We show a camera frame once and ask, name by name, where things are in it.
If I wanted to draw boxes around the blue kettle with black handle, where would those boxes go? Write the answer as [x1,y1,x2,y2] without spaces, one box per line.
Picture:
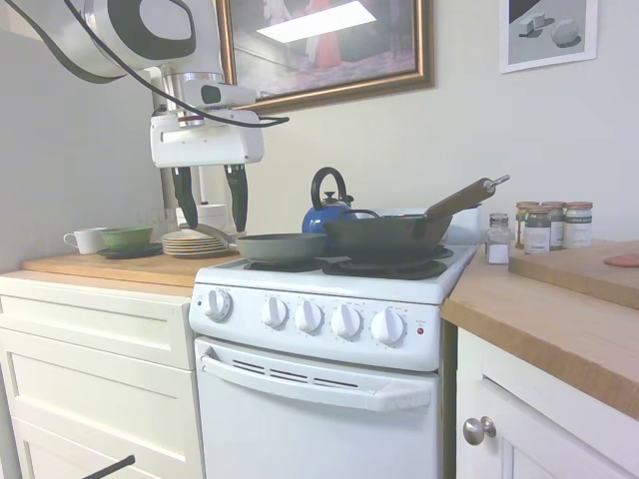
[301,167,358,236]

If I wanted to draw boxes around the black cable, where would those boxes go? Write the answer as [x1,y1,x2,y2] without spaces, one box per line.
[63,0,292,126]

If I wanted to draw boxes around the grey geometric solids print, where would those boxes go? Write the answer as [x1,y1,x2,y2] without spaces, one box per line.
[498,0,599,75]

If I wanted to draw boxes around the large white oven knob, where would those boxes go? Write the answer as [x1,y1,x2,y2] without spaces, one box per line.
[204,287,235,323]

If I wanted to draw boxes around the glass salt shaker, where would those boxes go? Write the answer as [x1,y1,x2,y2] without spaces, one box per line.
[484,213,513,265]

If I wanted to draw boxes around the white door cabinet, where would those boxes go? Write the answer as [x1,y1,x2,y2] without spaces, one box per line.
[454,326,639,479]

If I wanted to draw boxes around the metal cabinet knob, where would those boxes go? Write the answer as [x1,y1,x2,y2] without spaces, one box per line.
[462,415,498,447]

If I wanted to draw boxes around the black wok with wooden handle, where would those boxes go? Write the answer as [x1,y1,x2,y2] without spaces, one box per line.
[321,174,511,265]

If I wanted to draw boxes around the grey stand pole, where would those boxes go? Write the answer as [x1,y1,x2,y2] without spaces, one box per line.
[151,66,180,226]

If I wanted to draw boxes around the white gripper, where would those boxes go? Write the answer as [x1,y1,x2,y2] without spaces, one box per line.
[150,113,265,235]

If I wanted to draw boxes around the white drawer cabinet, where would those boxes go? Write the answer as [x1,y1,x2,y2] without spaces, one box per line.
[0,291,206,479]

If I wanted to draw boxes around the thick wooden cutting board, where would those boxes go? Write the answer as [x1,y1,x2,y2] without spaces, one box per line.
[20,248,244,289]
[507,239,639,311]

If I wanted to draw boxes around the black rod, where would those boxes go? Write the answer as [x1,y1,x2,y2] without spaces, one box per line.
[74,454,137,479]

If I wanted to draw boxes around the white mug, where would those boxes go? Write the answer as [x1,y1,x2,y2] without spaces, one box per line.
[63,228,109,255]

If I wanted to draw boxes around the grey frying pan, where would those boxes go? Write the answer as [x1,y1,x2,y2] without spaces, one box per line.
[192,223,328,263]

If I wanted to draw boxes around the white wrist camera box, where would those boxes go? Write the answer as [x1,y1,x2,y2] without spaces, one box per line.
[182,82,261,126]

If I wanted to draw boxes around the gold framed painting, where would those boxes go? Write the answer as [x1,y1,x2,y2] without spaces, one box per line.
[215,0,436,115]

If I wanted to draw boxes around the spice jar with copper lid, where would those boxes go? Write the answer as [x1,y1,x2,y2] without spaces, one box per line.
[563,201,594,250]
[514,201,541,250]
[541,201,568,250]
[523,207,553,255]

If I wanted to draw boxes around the white electric stove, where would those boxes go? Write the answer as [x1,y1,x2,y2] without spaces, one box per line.
[188,202,484,479]

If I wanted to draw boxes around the white burner knob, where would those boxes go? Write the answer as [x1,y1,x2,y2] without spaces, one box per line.
[294,298,324,334]
[261,295,291,330]
[329,302,364,342]
[369,307,406,346]

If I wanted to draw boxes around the green ceramic bowl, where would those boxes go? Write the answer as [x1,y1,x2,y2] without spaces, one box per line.
[98,226,154,252]

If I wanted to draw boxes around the white oven door with handle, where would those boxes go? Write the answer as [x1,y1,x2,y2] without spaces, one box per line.
[193,334,441,479]

